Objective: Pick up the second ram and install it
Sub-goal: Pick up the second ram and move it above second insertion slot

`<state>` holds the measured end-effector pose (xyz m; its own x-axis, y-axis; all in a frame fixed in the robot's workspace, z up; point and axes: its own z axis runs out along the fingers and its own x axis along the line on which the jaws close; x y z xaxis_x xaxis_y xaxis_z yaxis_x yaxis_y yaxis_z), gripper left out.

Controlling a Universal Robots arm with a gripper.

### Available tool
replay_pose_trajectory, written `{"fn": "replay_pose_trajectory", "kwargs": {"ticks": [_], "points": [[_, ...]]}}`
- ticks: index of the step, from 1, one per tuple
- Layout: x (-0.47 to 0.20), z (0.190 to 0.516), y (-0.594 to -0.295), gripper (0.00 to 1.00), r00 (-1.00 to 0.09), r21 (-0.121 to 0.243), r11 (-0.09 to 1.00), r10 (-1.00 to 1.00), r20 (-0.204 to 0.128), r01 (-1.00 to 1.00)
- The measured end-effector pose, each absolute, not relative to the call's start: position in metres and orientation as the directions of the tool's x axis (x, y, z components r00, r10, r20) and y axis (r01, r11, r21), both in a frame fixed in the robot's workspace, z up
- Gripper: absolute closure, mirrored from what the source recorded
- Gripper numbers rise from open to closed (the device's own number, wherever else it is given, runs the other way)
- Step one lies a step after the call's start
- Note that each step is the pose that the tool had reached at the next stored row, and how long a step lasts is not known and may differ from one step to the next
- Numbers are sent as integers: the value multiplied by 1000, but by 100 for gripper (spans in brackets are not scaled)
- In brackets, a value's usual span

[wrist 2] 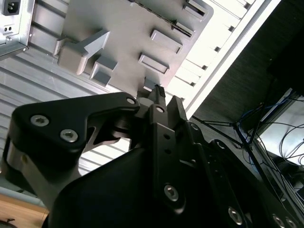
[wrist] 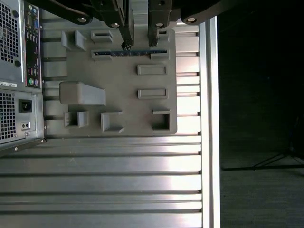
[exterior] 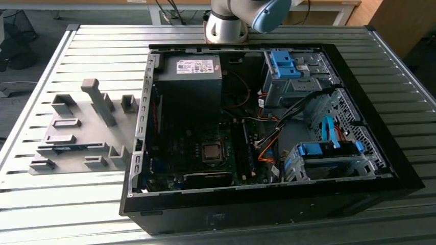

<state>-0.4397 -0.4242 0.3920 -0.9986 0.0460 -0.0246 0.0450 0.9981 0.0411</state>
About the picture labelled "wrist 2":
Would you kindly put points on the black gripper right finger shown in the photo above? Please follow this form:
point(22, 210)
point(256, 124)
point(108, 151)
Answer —
point(213, 171)

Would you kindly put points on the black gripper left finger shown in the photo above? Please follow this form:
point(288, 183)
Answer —
point(71, 114)

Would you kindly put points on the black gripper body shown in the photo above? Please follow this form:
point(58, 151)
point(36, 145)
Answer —
point(118, 190)

